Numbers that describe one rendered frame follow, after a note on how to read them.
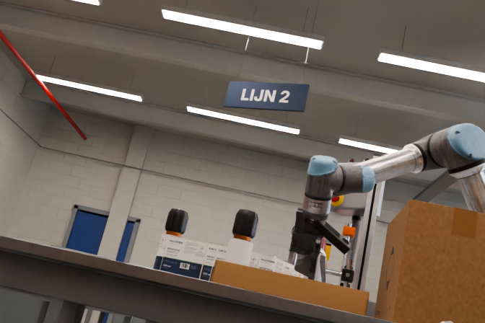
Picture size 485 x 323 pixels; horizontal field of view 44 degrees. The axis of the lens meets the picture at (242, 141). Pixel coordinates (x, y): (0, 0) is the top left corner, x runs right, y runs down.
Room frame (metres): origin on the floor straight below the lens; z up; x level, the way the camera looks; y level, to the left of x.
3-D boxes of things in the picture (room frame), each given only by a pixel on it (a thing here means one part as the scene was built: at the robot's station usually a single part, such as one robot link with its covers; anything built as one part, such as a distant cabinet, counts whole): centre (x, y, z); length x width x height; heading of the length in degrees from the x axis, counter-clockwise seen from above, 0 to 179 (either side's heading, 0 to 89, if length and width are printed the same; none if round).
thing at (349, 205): (2.21, -0.47, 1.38); 0.17 x 0.10 x 0.19; 43
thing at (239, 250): (2.11, -0.08, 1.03); 0.09 x 0.09 x 0.30
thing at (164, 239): (2.42, 0.18, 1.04); 0.09 x 0.09 x 0.29
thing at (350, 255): (2.26, -0.50, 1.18); 0.04 x 0.04 x 0.21
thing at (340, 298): (1.15, -0.16, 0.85); 0.30 x 0.26 x 0.04; 168
